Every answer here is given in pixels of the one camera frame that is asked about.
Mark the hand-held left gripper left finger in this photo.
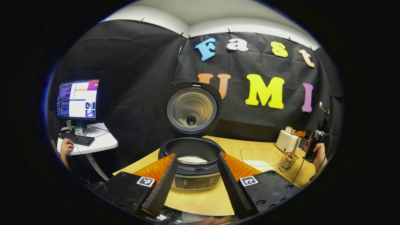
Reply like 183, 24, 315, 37
94, 153, 178, 219

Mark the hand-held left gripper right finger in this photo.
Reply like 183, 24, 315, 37
217, 152, 302, 219

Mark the wooden spoon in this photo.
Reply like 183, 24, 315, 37
286, 137, 301, 163

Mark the clear chopstick holder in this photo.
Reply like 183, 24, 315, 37
279, 155, 299, 173

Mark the thin white rice layer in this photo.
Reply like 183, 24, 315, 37
177, 156, 208, 164

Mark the silver black rice cooker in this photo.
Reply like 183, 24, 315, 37
158, 81, 226, 190

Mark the white toaster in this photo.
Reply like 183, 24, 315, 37
276, 130, 301, 153

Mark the clear glass dish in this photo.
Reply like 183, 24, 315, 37
240, 148, 283, 168

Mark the white side table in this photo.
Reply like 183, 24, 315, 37
57, 122, 118, 182

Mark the black keyboard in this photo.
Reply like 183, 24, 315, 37
59, 132, 95, 147

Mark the small teal desk box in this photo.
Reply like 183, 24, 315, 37
74, 122, 88, 137

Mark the computer monitor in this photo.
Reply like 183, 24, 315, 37
57, 79, 100, 128

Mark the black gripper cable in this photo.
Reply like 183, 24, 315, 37
292, 108, 333, 185

